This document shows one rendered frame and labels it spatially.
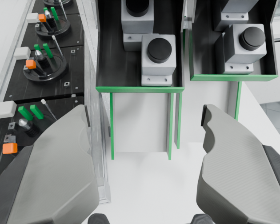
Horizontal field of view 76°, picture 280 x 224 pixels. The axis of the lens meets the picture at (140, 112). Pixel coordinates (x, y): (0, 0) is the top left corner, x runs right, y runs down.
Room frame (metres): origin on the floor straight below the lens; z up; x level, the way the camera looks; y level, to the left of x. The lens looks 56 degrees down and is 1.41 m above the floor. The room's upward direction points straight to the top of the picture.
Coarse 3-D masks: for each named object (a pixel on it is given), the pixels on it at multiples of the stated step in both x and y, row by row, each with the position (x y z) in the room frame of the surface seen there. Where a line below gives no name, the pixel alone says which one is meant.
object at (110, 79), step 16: (96, 0) 0.28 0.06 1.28; (112, 0) 0.33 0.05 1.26; (160, 0) 0.33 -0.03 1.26; (176, 0) 0.33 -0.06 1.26; (112, 16) 0.30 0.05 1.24; (160, 16) 0.30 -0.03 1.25; (176, 16) 0.30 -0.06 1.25; (112, 32) 0.28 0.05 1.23; (160, 32) 0.28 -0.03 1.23; (176, 32) 0.28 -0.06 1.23; (112, 48) 0.25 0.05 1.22; (176, 48) 0.25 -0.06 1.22; (96, 64) 0.21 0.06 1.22; (112, 64) 0.22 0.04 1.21; (128, 64) 0.22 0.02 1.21; (176, 64) 0.23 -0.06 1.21; (96, 80) 0.18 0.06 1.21; (112, 80) 0.20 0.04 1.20; (128, 80) 0.20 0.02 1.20; (176, 80) 0.20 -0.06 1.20
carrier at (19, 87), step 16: (16, 48) 0.56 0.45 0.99; (48, 48) 0.51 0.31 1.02; (64, 48) 0.58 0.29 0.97; (80, 48) 0.59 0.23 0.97; (16, 64) 0.49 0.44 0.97; (48, 64) 0.46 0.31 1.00; (64, 64) 0.47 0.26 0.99; (80, 64) 0.50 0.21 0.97; (16, 80) 0.42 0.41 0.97; (32, 80) 0.40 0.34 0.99; (48, 80) 0.40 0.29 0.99; (64, 80) 0.42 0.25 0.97; (80, 80) 0.42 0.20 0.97; (16, 96) 0.35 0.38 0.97; (32, 96) 0.35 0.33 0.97; (48, 96) 0.35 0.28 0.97; (64, 96) 0.36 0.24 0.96
